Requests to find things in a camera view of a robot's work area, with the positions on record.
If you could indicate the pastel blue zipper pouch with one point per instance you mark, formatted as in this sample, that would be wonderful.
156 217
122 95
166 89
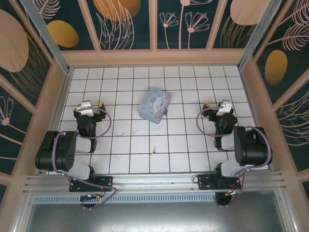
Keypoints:
154 104

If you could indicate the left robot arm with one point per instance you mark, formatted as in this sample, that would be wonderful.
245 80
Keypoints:
53 154

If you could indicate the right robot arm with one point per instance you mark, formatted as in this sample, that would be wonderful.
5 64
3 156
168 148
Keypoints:
253 147

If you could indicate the small controller circuit board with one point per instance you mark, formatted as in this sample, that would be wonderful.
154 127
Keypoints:
233 192
90 197

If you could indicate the grey metal panel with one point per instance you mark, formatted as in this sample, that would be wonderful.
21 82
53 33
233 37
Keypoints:
157 217

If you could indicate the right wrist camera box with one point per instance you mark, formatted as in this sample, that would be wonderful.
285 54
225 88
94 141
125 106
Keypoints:
224 108

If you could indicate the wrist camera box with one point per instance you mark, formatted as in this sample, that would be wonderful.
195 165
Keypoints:
224 108
85 108

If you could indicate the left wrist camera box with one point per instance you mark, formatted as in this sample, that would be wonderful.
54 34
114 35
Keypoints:
85 108

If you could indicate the aluminium corner post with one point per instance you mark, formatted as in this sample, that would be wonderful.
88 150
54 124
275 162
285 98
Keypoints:
64 66
246 59

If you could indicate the aluminium mounting rail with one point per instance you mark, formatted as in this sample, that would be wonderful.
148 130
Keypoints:
157 182

